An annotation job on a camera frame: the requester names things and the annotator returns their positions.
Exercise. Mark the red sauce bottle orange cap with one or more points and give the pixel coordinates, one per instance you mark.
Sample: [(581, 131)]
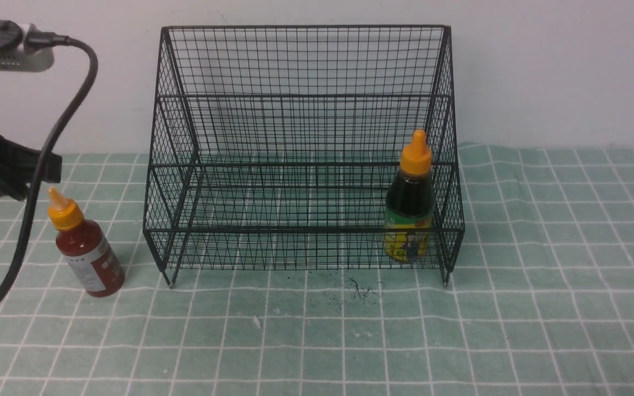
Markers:
[(84, 247)]

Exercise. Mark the green checkered tablecloth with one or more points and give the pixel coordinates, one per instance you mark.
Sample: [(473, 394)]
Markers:
[(541, 301)]

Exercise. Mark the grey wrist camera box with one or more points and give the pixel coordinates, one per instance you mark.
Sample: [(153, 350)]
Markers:
[(16, 54)]

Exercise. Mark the black wire mesh shelf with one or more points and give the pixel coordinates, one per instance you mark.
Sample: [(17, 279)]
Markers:
[(273, 147)]

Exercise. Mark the dark sauce bottle yellow label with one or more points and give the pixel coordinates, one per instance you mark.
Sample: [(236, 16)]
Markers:
[(410, 203)]

